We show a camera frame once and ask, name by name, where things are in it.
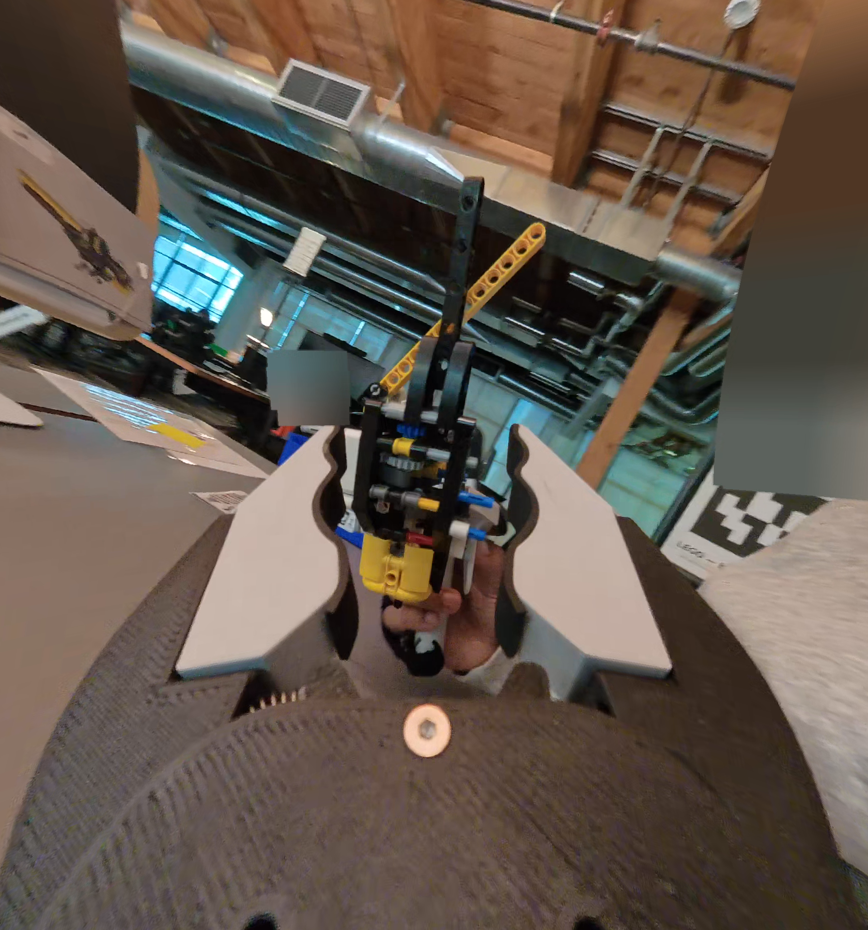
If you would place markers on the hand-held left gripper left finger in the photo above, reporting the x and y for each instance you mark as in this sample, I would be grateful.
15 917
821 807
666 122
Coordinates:
259 567

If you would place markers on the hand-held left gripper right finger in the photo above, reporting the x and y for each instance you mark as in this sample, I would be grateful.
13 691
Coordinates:
586 581

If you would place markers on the black yellow lego model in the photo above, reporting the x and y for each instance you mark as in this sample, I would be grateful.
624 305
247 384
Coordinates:
398 567

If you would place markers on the person's right hand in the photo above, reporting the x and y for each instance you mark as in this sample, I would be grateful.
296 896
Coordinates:
474 610

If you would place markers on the striped sticker sheet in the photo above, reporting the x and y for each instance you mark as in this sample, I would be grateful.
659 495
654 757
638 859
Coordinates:
220 500

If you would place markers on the blue storage bin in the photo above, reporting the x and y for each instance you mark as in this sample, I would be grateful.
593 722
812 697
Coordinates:
296 447

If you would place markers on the yellow sticky note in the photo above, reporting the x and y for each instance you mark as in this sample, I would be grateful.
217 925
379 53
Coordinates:
176 436

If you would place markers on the framed marker sign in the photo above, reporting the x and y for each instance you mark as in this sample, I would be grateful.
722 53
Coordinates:
739 523

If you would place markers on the brown office desk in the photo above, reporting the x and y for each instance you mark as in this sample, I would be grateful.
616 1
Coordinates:
216 378

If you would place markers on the white paper sheet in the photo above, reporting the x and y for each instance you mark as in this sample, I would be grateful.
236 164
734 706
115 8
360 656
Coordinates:
100 407

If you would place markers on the white panel light on stand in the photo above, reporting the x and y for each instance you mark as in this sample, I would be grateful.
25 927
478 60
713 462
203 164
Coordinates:
307 251

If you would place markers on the tablet on white stand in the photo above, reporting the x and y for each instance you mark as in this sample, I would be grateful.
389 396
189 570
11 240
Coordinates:
41 211

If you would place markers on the white vent grille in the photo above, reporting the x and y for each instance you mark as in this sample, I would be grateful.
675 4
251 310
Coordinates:
321 94

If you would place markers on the dark board with tan edge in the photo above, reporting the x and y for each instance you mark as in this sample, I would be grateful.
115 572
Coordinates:
41 43

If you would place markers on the wooden post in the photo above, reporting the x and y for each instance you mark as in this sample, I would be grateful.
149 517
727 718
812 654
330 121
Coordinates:
637 378

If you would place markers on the silver air duct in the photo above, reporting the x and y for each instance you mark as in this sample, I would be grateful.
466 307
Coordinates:
209 80

